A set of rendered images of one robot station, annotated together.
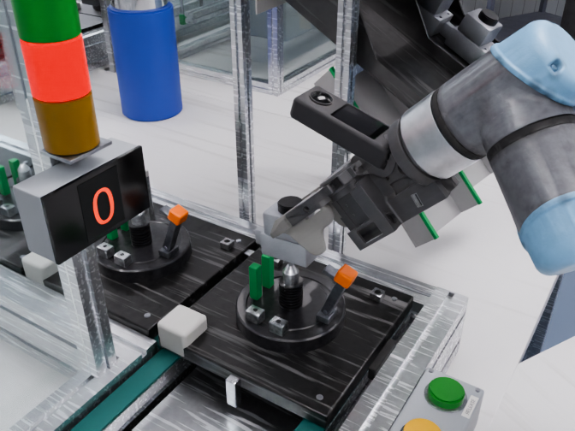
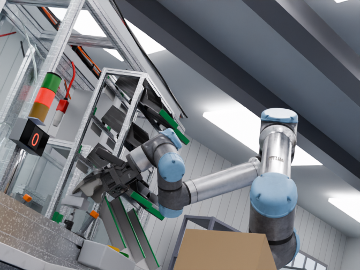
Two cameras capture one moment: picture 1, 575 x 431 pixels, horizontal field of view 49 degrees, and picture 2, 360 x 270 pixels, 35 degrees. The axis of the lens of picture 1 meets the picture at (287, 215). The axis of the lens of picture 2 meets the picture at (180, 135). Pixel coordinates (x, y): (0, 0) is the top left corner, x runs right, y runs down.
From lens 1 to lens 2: 1.36 m
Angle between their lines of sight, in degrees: 52
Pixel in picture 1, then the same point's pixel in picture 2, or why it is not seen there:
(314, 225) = (91, 185)
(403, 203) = (125, 177)
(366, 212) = (112, 177)
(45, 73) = (44, 95)
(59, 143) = (36, 113)
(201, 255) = not seen: hidden behind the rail
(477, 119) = (152, 144)
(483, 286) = not seen: outside the picture
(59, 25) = (54, 87)
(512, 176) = (158, 151)
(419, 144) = (135, 152)
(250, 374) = not seen: hidden behind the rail
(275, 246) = (71, 199)
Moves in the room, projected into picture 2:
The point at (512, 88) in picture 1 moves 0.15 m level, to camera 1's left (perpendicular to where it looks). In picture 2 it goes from (162, 137) to (115, 119)
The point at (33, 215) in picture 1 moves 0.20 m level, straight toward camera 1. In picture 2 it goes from (21, 125) to (50, 117)
